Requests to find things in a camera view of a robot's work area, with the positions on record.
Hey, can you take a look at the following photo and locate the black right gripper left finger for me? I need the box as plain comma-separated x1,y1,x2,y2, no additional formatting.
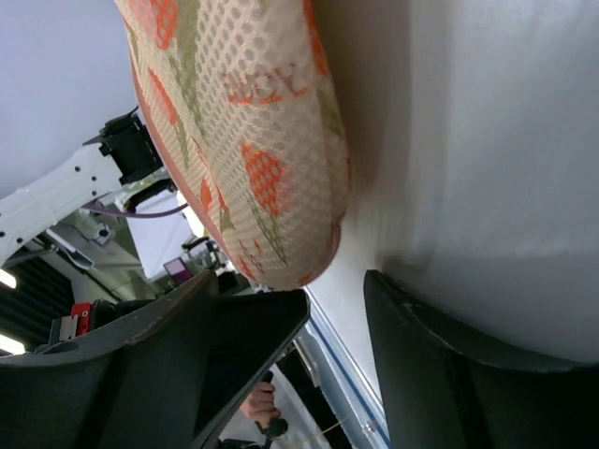
1,272,218,448

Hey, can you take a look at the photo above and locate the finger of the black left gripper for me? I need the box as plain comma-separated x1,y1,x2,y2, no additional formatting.
192,289,310,448

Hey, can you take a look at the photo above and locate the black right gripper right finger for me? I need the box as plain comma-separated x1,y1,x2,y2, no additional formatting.
363,269,598,448

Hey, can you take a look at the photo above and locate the peach patterned laundry bag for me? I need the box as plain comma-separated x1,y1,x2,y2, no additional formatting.
117,1,351,290

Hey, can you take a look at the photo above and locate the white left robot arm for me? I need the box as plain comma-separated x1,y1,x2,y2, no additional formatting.
1,112,309,448

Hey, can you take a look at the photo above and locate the person's hand in background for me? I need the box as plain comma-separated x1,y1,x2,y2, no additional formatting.
239,382,281,427

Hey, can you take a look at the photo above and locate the aluminium frame rail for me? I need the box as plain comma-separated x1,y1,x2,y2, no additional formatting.
293,298,391,448

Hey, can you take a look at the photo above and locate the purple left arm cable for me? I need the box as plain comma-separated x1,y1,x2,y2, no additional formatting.
81,200,191,221

